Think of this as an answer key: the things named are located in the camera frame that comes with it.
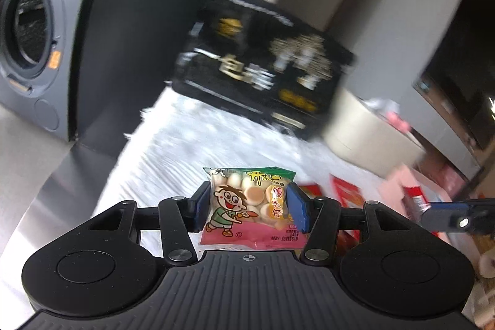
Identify small biscuit ball packet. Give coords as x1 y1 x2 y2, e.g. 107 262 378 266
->
199 167 306 251

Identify red snack packet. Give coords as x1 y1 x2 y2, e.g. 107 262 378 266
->
287 175 365 234

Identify dark red pickle packet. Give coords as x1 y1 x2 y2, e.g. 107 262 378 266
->
402 186 430 220

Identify pink open box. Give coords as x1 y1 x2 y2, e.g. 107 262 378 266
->
378 165 451 225

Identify white knitted cloth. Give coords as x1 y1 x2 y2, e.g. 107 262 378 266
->
92 88 388 257

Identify beige tissue box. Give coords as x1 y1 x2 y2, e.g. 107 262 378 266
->
322 89 425 178

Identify black plum snack bag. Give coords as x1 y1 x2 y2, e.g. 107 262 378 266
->
172 0 354 139

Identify grey speaker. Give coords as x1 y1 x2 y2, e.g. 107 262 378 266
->
1 0 84 141

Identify wall television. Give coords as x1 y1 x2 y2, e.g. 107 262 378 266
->
415 0 494 153

